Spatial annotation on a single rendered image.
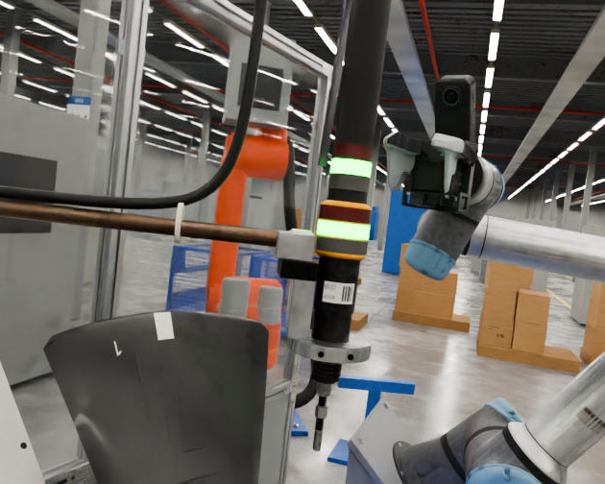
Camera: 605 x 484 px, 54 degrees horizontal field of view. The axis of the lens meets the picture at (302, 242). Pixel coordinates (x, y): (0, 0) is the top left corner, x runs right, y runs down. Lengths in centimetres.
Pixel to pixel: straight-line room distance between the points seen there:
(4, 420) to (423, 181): 56
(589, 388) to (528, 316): 700
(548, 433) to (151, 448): 63
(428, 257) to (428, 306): 876
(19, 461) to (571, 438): 75
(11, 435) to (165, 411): 24
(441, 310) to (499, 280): 198
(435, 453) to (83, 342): 74
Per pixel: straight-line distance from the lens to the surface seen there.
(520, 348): 803
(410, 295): 970
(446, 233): 90
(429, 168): 73
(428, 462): 117
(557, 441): 100
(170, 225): 48
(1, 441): 76
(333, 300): 48
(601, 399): 99
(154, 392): 59
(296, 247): 48
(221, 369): 61
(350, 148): 48
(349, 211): 47
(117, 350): 61
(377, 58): 50
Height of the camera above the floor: 157
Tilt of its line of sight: 3 degrees down
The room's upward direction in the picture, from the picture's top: 7 degrees clockwise
